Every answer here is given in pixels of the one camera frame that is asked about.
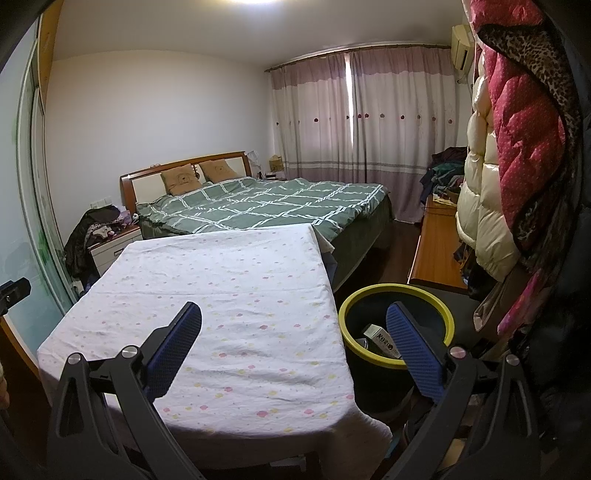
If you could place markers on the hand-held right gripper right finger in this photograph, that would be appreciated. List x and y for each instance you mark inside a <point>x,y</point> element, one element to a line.
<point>415,355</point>

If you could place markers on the black white box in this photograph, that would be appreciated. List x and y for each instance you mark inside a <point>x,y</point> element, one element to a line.
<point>376,332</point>

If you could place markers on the wall air conditioner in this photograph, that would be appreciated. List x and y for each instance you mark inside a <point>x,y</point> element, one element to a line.
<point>461,46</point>

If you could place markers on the pink patterned cloth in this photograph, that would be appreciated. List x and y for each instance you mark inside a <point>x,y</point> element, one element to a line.
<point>521,304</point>

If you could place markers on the green checked quilt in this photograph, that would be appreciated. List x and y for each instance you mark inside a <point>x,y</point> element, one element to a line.
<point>277,203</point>

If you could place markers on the yellow-rimmed dark bin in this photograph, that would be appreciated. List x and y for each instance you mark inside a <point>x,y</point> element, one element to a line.
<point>364,318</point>

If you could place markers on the pink white curtain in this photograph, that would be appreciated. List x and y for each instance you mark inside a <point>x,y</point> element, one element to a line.
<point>309,120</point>
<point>406,129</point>

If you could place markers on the wooden bed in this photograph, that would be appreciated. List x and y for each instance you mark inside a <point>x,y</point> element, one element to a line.
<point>129,189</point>

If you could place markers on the dotted white tablecloth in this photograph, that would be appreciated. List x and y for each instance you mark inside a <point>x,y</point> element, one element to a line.
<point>231,323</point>

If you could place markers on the mixed clothes pile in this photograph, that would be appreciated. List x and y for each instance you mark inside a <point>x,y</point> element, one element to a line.
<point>443,170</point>

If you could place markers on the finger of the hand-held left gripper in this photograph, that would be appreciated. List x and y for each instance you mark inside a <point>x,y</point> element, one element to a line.
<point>16,290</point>

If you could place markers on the red dotted jacket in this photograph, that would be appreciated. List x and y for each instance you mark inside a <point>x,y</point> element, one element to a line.
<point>517,138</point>

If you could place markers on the small yellow box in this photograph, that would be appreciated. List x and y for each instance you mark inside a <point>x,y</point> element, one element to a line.
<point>277,164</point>

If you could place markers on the white nightstand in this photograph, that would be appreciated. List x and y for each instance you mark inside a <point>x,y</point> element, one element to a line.
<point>108,251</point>

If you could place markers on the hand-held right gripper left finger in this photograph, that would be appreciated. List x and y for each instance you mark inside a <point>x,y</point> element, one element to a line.
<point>173,350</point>

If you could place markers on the dark clothes pile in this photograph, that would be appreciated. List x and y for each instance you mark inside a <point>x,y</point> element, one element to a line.
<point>83,235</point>

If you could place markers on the leopard print cloth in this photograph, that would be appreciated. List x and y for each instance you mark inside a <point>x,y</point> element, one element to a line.
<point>540,60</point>

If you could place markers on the sliding door wardrobe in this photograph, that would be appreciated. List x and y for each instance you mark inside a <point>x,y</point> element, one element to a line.
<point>27,207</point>

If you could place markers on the brown pillow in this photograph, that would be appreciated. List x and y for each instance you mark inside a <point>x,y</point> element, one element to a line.
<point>180,177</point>
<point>219,170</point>

